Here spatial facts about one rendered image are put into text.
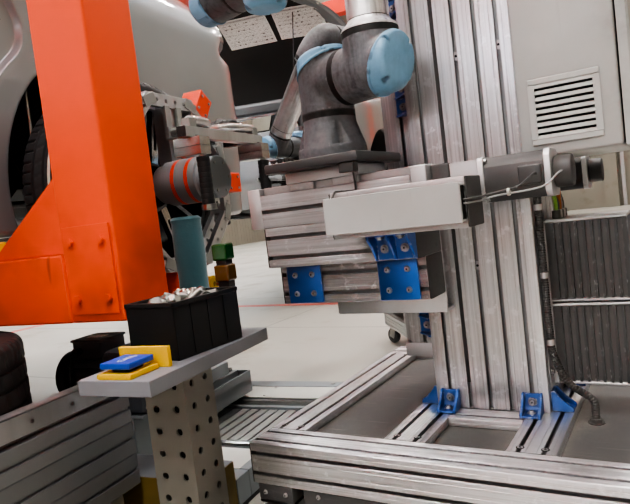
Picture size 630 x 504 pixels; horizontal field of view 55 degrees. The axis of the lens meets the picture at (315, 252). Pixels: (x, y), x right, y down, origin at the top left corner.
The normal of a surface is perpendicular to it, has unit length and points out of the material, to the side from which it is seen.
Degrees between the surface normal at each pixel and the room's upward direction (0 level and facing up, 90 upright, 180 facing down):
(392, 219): 90
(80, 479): 90
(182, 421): 90
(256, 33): 141
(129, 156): 90
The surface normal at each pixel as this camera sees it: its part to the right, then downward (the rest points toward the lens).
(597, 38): -0.51, 0.11
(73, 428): 0.91, -0.08
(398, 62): 0.71, 0.09
